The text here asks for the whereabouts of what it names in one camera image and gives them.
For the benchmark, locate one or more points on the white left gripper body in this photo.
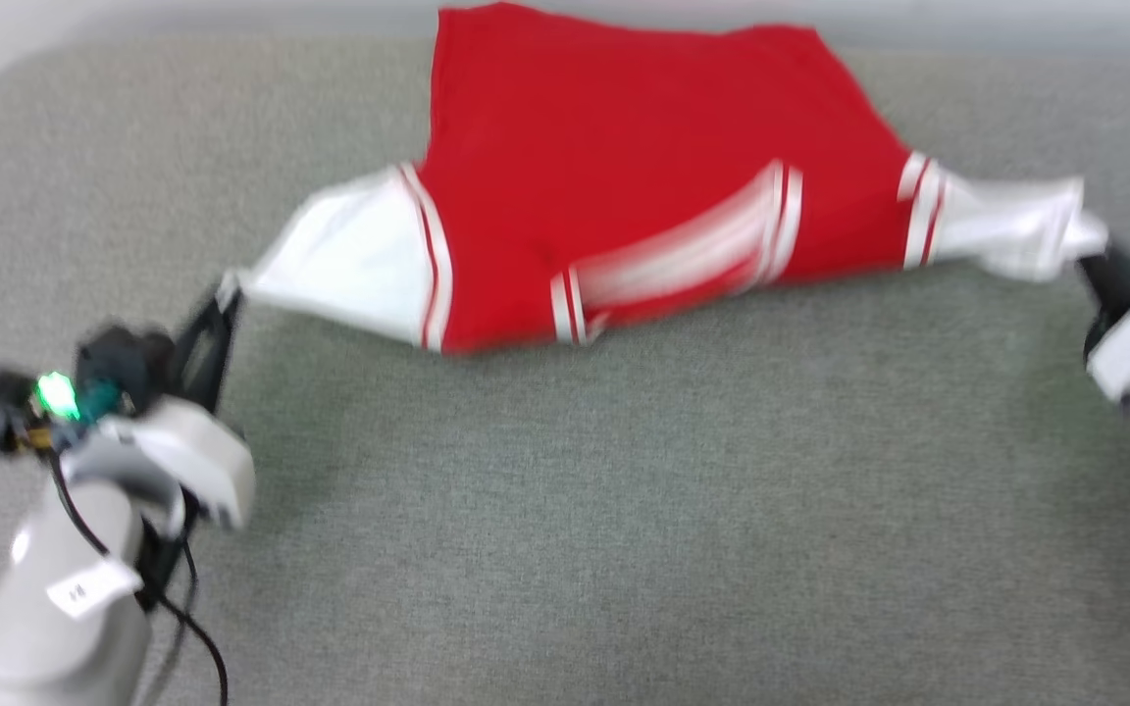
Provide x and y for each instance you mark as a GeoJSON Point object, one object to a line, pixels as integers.
{"type": "Point", "coordinates": [187, 456]}

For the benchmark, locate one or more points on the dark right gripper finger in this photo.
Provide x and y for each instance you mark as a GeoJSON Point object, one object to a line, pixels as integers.
{"type": "Point", "coordinates": [1114, 279]}

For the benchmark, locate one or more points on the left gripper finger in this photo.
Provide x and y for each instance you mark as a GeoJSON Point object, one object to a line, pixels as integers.
{"type": "Point", "coordinates": [197, 319]}
{"type": "Point", "coordinates": [220, 358]}

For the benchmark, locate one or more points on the red and white shirt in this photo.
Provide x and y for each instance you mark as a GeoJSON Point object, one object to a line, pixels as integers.
{"type": "Point", "coordinates": [624, 127]}

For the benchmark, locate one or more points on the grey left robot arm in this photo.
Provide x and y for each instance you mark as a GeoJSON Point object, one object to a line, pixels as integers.
{"type": "Point", "coordinates": [45, 647]}

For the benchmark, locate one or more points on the white paper label tag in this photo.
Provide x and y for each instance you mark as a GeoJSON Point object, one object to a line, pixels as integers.
{"type": "Point", "coordinates": [92, 588]}

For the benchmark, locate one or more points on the grey fabric sofa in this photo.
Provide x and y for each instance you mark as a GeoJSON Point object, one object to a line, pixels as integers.
{"type": "Point", "coordinates": [624, 510]}

